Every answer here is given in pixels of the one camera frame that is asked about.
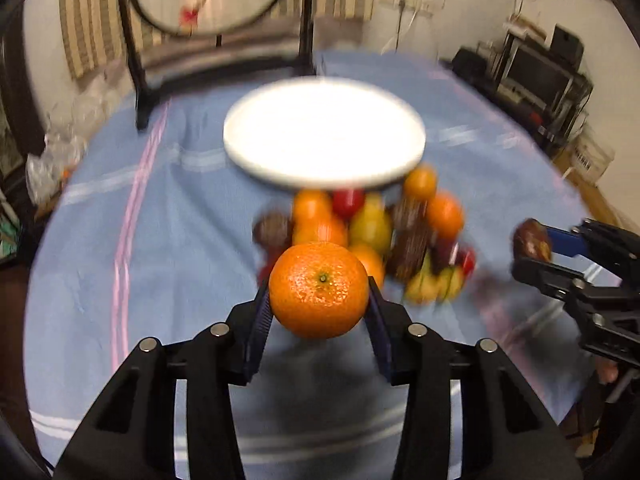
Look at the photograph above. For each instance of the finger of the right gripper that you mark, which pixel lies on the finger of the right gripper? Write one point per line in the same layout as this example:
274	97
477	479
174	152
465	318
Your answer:
550	279
597	241

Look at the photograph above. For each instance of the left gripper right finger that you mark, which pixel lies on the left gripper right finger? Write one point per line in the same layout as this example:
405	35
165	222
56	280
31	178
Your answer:
507	433

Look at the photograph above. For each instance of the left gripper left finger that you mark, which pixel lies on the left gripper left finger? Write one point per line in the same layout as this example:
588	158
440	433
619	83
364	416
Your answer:
129	432

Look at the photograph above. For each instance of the large orange mandarin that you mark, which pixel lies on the large orange mandarin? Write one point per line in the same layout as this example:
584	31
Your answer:
318	290

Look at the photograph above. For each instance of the white round plate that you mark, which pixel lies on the white round plate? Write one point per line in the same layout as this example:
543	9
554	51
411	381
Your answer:
324	132

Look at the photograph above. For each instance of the television set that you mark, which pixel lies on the television set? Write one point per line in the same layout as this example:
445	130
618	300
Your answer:
529	72

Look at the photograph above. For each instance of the blue striped tablecloth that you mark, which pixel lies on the blue striped tablecloth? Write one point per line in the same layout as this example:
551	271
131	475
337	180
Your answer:
154	238

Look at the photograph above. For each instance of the white plastic bags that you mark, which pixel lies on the white plastic bags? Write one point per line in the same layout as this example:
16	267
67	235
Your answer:
70	128

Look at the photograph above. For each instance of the striped window curtain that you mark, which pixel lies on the striped window curtain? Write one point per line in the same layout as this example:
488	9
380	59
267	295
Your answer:
92	29

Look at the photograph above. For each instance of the round embroidered screen stand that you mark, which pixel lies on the round embroidered screen stand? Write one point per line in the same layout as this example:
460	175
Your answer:
146	98

